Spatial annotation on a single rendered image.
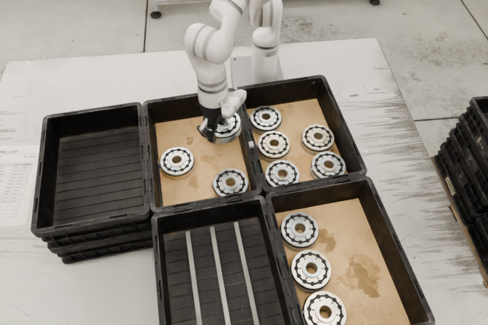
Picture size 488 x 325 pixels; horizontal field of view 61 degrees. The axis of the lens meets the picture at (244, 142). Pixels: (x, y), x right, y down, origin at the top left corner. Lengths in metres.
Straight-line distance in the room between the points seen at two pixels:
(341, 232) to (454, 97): 1.84
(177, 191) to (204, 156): 0.14
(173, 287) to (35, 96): 1.01
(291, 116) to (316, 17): 1.88
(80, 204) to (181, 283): 0.39
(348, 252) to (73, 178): 0.83
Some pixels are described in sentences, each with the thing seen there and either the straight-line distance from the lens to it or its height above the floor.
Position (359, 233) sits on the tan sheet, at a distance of 1.20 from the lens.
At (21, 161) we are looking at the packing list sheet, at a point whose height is 0.70.
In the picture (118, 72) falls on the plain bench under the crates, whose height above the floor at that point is 0.70.
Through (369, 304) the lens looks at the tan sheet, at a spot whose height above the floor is 0.83.
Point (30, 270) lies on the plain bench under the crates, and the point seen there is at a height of 0.70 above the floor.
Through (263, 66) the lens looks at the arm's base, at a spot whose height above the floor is 0.89.
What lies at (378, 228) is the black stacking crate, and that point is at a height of 0.88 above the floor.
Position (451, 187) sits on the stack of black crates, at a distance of 2.21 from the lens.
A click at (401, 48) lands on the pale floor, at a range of 3.09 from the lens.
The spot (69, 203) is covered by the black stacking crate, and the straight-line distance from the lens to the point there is 1.31.
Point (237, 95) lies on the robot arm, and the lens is 1.00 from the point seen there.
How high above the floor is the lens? 1.89
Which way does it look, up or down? 54 degrees down
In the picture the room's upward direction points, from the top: straight up
